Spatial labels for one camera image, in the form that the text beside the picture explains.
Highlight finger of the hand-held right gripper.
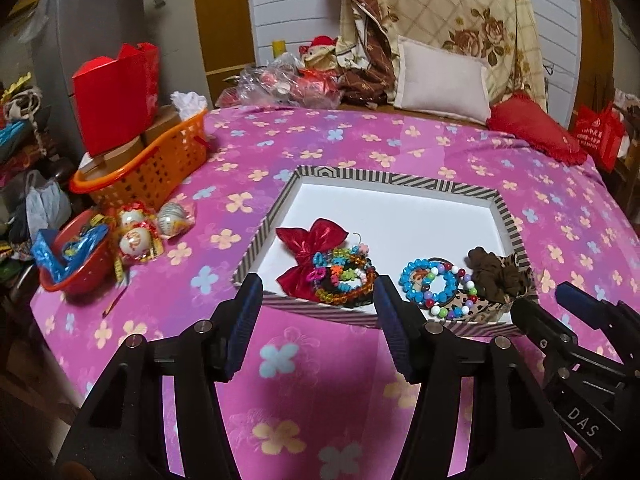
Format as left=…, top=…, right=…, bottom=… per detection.
left=555, top=281, right=640, bottom=346
left=510, top=297, right=581, bottom=378

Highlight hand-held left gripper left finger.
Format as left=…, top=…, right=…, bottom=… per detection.
left=55, top=274, right=264, bottom=480

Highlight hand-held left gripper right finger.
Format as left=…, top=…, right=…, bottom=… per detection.
left=372, top=275, right=581, bottom=480

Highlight blue bead bracelet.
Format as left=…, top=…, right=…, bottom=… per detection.
left=399, top=257, right=460, bottom=307

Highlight orange translucent bead bracelet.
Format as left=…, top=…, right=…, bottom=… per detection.
left=312, top=255, right=377, bottom=306

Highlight black scrunchie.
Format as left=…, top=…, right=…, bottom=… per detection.
left=320, top=280, right=373, bottom=308

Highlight green flower bead bracelet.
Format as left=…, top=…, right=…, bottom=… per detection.
left=312, top=245, right=373, bottom=286

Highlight multicoloured round bead bracelet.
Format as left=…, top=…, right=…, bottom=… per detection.
left=425, top=262, right=480, bottom=322

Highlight striped cardboard box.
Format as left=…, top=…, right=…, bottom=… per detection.
left=231, top=164, right=541, bottom=338

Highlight leopard print scrunchie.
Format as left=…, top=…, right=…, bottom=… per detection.
left=410, top=255, right=538, bottom=323

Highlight brown scrunchie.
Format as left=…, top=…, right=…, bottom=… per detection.
left=467, top=246, right=533, bottom=306

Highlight red satin bow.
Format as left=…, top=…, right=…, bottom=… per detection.
left=276, top=218, right=351, bottom=295

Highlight wrapped ornament balls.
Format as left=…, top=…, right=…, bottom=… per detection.
left=157, top=201, right=193, bottom=238

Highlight white round ornament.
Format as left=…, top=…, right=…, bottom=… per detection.
left=117, top=202, right=151, bottom=228
left=118, top=225, right=153, bottom=258

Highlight red shopping bag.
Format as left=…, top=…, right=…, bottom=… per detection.
left=570, top=102, right=628, bottom=171

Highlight red plastic bowl basket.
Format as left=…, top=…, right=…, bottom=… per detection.
left=37, top=207, right=118, bottom=295

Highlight pink flowered blanket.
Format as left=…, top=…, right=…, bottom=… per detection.
left=27, top=105, right=640, bottom=478

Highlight red fringed pillow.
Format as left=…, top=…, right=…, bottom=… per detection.
left=486, top=92, right=588, bottom=166

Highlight orange plastic basket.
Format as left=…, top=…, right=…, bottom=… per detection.
left=69, top=107, right=210, bottom=211

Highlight blue foil wrapper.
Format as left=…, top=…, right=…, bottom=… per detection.
left=31, top=224, right=110, bottom=286

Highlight brown cardboard box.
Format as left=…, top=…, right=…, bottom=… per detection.
left=142, top=105, right=183, bottom=148
left=80, top=137, right=146, bottom=176

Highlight white tissue paper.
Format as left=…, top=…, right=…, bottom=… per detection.
left=170, top=91, right=208, bottom=118

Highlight white plastic bag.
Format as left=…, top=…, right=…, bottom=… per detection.
left=25, top=170, right=71, bottom=236

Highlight clear plastic bag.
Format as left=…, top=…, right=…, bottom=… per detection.
left=220, top=57, right=346, bottom=108

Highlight white pillow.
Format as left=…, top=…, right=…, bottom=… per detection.
left=395, top=35, right=493, bottom=123

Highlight red paper bag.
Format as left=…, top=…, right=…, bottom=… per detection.
left=71, top=42, right=162, bottom=158

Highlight red plush toy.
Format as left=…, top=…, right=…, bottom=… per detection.
left=299, top=35, right=341, bottom=71

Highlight brown wooden door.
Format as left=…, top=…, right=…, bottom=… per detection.
left=192, top=0, right=256, bottom=91

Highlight cream floral quilt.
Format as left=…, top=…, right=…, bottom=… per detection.
left=317, top=0, right=548, bottom=111

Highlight grey refrigerator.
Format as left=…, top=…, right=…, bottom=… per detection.
left=30, top=0, right=211, bottom=111

